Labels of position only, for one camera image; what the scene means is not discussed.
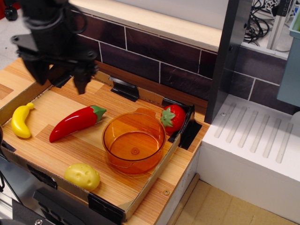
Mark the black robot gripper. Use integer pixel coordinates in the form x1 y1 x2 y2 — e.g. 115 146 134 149
11 30 98 95

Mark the yellow toy banana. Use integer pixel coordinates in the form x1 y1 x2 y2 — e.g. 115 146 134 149
11 103 34 138

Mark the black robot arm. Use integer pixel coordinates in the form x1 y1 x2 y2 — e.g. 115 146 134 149
11 0 98 94

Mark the orange transparent plastic pot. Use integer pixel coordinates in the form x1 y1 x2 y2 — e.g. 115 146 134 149
102 108 166 174

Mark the red toy chili pepper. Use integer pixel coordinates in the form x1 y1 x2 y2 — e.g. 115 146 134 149
49 105 106 143

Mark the black caster wheel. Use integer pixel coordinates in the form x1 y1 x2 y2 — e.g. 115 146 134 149
4 5 18 21

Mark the yellow toy potato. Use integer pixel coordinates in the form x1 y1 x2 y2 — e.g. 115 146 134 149
64 163 100 192

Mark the red toy strawberry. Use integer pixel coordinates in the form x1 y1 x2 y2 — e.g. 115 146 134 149
160 104 186 134

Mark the black equipment at bottom left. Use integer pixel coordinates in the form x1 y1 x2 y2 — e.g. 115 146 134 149
0 126 99 225

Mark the white toy sink drainboard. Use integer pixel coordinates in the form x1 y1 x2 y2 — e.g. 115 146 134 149
197 95 300 223

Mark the grey-blue plastic bin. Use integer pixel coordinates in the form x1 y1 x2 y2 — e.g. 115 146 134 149
277 9 300 107

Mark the dark grey shelf frame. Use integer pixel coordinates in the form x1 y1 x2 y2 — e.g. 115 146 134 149
67 0 254 125

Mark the black cable bundle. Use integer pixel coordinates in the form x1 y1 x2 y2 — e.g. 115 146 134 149
243 0 282 46

